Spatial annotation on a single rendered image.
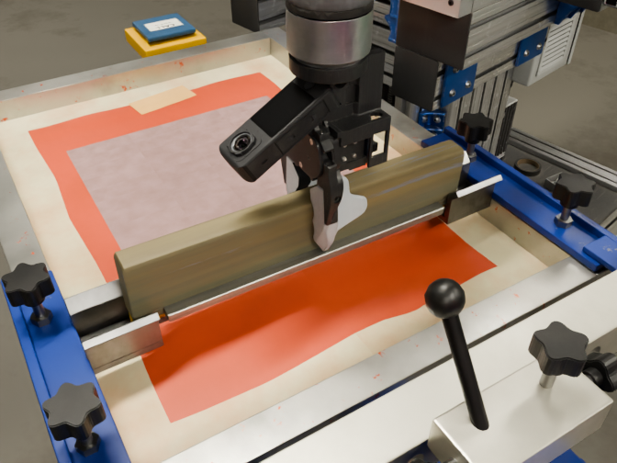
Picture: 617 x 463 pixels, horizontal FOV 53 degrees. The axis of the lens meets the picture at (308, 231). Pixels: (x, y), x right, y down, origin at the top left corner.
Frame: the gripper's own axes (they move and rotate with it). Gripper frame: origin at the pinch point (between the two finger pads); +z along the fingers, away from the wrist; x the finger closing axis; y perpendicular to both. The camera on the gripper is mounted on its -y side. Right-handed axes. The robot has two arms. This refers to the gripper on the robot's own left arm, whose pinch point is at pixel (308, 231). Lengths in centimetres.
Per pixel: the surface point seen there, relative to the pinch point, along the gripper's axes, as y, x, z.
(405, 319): 5.7, -10.9, 7.1
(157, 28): 10, 75, 6
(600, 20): 308, 177, 99
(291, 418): -12.1, -17.2, 3.6
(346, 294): 2.3, -4.4, 7.1
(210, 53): 13, 56, 4
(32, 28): 19, 351, 103
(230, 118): 8.2, 37.9, 7.1
